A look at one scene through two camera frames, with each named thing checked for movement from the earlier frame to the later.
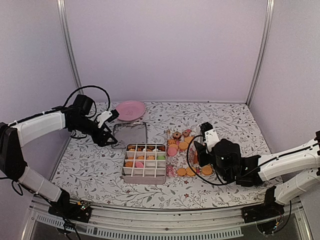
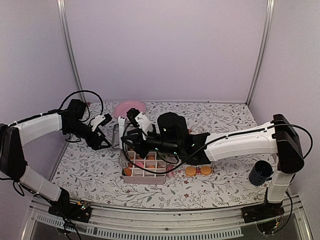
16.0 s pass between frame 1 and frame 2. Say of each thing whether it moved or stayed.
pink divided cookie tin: stayed
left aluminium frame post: stayed
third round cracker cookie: stayed
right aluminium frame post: stayed
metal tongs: moved
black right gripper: moved
